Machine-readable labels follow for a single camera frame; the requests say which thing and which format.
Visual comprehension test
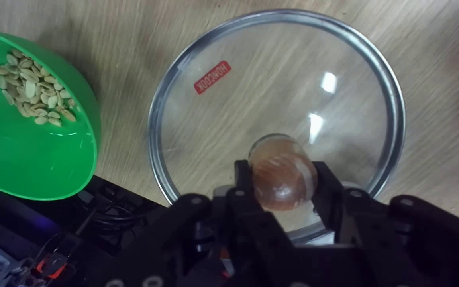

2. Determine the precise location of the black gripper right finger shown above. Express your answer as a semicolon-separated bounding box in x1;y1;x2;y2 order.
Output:
293;160;459;287

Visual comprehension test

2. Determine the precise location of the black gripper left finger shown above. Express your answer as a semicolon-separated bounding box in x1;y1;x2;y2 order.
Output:
86;158;296;287

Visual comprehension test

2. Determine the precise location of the glass pot lid wooden knob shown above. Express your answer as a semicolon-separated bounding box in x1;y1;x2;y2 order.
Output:
147;7;408;248

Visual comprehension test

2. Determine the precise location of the green plastic bowl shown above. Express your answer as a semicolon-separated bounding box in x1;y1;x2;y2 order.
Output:
0;28;104;203

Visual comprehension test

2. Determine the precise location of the pale seeds pile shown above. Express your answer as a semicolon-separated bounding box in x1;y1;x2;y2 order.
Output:
0;48;78;130

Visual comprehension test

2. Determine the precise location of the black cable tangle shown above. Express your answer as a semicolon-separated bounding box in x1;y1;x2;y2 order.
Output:
0;174;188;287

